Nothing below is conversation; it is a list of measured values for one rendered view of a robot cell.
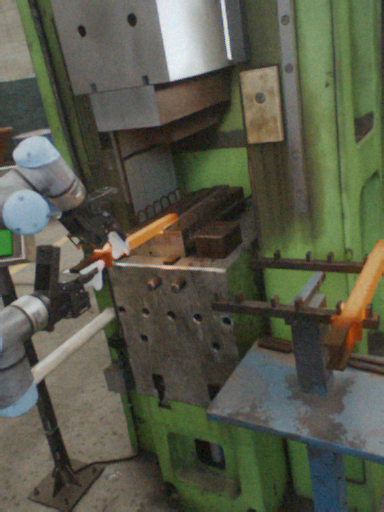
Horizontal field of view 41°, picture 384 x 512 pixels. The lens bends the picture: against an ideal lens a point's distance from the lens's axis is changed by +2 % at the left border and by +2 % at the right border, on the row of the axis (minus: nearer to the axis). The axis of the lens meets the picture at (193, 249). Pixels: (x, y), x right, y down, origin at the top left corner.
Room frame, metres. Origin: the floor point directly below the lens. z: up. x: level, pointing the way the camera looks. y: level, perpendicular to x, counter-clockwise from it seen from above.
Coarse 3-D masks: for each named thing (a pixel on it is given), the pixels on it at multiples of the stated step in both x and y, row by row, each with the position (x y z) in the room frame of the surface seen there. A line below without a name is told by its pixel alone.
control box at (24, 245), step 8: (0, 168) 1.54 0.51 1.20; (8, 168) 1.54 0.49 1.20; (0, 176) 1.53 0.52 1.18; (16, 240) 1.43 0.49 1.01; (24, 240) 1.43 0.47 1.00; (32, 240) 1.48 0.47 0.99; (16, 248) 1.42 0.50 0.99; (24, 248) 1.42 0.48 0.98; (32, 248) 1.46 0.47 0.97; (8, 256) 1.41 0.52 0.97; (16, 256) 1.41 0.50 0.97; (24, 256) 1.40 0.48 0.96; (32, 256) 1.45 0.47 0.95; (0, 264) 1.44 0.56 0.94; (8, 264) 1.45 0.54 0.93; (16, 264) 1.46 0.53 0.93
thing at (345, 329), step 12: (372, 252) 0.97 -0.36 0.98; (372, 264) 0.91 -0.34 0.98; (360, 276) 0.87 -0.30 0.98; (372, 276) 0.86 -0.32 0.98; (360, 288) 0.82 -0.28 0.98; (372, 288) 0.83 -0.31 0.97; (348, 300) 0.79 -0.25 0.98; (360, 300) 0.78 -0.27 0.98; (348, 312) 0.75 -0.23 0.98; (360, 312) 0.75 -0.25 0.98; (336, 324) 0.70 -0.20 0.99; (348, 324) 0.70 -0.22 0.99; (360, 324) 0.70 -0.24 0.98; (336, 336) 0.67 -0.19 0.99; (348, 336) 0.70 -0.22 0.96; (360, 336) 0.70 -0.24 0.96; (336, 348) 0.65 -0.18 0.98; (348, 348) 0.69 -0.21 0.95; (336, 360) 0.65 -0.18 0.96
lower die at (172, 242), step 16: (192, 192) 1.73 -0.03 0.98; (224, 192) 1.61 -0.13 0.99; (240, 192) 1.63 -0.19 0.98; (176, 208) 1.53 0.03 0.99; (192, 208) 1.46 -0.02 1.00; (208, 208) 1.46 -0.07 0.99; (144, 224) 1.45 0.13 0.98; (176, 224) 1.36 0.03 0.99; (192, 224) 1.35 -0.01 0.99; (160, 240) 1.33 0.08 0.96; (176, 240) 1.30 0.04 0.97; (160, 256) 1.34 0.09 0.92
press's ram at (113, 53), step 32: (64, 0) 1.40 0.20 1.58; (96, 0) 1.35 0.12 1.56; (128, 0) 1.30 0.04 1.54; (160, 0) 1.28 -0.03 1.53; (192, 0) 1.40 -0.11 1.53; (64, 32) 1.41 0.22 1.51; (96, 32) 1.36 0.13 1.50; (128, 32) 1.31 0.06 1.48; (160, 32) 1.27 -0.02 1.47; (192, 32) 1.38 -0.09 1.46; (224, 32) 1.54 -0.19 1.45; (96, 64) 1.37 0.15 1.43; (128, 64) 1.32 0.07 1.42; (160, 64) 1.28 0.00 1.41; (192, 64) 1.36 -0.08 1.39; (224, 64) 1.52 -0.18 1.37
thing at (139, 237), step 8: (168, 216) 1.39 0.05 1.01; (176, 216) 1.40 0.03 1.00; (152, 224) 1.33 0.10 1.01; (160, 224) 1.33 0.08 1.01; (136, 232) 1.27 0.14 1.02; (144, 232) 1.27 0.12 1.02; (152, 232) 1.29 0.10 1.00; (128, 240) 1.22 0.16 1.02; (136, 240) 1.23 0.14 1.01; (144, 240) 1.26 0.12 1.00; (96, 256) 1.12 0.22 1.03; (104, 256) 1.12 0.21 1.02; (80, 264) 1.08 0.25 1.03; (88, 264) 1.07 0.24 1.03; (104, 264) 1.12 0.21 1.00; (112, 264) 1.13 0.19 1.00
